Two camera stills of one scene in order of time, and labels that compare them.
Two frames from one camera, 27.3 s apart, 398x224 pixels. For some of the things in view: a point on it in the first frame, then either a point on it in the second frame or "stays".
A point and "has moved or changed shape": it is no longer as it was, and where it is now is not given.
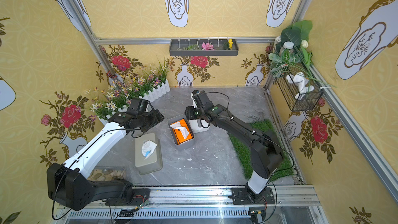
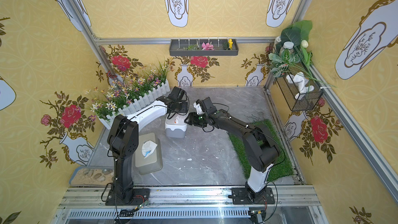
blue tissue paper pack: x=148 y=148 stays
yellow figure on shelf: x=230 y=43 stays
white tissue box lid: x=197 y=125 has moved or changed shape
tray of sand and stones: x=107 y=173 stays
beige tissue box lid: x=153 y=162 stays
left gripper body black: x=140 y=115 -> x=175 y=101
